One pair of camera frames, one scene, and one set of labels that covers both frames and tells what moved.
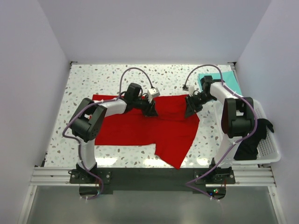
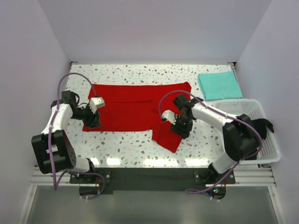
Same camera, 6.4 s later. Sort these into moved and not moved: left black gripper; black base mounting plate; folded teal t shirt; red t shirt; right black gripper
Moved: red t shirt; left black gripper; right black gripper
Not moved: folded teal t shirt; black base mounting plate
